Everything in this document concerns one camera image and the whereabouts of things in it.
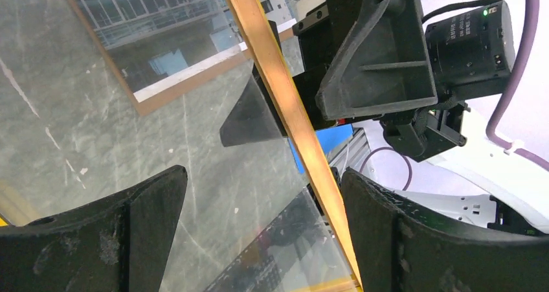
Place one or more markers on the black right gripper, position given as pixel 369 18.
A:
pixel 380 60

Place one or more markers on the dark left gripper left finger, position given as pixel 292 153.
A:
pixel 120 242

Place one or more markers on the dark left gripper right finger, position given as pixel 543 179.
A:
pixel 401 245

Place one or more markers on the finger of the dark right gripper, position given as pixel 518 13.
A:
pixel 254 117

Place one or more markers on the clear acrylic sheet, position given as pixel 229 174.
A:
pixel 100 95

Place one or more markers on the yellow wooden picture frame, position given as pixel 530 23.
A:
pixel 271 64

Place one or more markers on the blue foam pad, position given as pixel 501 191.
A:
pixel 329 139

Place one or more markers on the aluminium extrusion rail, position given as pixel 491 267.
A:
pixel 350 153

